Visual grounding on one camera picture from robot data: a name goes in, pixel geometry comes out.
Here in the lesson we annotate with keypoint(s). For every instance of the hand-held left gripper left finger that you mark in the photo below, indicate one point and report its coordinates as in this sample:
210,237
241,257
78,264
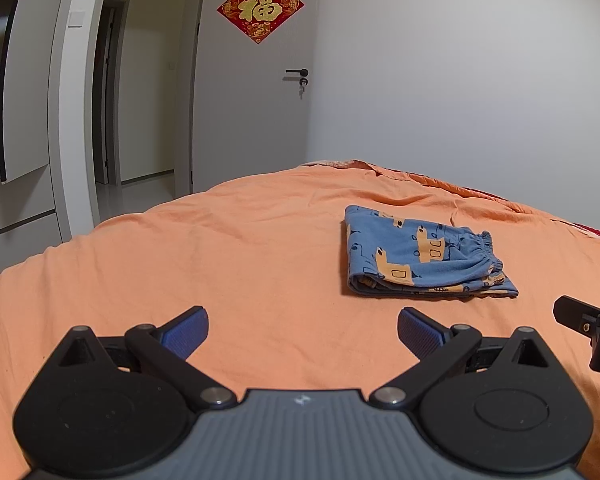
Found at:
188,331

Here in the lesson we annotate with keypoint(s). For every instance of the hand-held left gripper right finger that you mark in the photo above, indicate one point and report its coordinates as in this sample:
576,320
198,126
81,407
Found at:
420,333

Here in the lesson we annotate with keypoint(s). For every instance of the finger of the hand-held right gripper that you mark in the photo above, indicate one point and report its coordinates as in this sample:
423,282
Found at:
575,311

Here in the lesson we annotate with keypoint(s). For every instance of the blue pants with orange print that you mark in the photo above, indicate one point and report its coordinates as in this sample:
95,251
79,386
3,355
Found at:
415,255

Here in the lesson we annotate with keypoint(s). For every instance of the orange bed sheet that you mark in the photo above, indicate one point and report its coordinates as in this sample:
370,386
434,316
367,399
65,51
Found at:
230,260

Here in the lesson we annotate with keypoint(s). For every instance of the red bed cover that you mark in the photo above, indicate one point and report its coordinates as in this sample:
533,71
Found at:
596,231

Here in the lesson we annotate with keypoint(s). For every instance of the white door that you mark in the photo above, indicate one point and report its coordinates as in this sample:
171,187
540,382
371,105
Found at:
255,75

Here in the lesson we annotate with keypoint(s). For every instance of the key in door lock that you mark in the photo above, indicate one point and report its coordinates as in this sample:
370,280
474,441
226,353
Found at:
302,86

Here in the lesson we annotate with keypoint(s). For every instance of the white wardrobe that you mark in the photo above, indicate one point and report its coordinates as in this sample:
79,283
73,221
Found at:
15,110

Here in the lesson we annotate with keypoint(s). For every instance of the white door frame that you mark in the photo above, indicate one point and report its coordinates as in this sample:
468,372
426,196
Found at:
80,95

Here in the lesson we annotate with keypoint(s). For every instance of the white light switch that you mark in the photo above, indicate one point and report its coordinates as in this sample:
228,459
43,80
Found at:
75,18

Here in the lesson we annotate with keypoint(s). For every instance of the red diamond wall poster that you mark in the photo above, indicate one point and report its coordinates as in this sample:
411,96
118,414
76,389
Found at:
260,6

